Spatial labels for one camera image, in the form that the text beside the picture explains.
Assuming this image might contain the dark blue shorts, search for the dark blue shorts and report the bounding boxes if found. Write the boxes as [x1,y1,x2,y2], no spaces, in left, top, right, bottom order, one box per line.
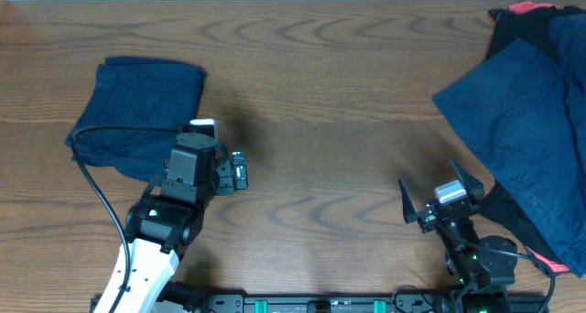
[72,56,207,181]

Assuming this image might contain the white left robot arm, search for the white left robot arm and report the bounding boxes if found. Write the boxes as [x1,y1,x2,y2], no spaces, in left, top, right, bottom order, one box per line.
[92,143,248,312]

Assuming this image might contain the black garment in pile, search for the black garment in pile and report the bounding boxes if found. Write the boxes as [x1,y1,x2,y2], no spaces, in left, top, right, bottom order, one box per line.
[481,5,585,263]

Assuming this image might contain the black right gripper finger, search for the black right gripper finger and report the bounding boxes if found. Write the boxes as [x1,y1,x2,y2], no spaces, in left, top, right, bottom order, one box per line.
[451,159,484,199]
[398,179,418,224]

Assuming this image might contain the dark blue garment in pile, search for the dark blue garment in pile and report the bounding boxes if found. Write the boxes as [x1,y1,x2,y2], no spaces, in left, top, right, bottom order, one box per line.
[433,39,585,276]

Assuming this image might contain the red garment in pile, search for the red garment in pile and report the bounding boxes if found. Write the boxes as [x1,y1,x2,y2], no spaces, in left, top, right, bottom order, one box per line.
[508,1,561,15]

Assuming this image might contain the blue garment at right edge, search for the blue garment at right edge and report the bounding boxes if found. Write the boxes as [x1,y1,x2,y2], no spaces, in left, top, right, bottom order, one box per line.
[549,14,585,135]

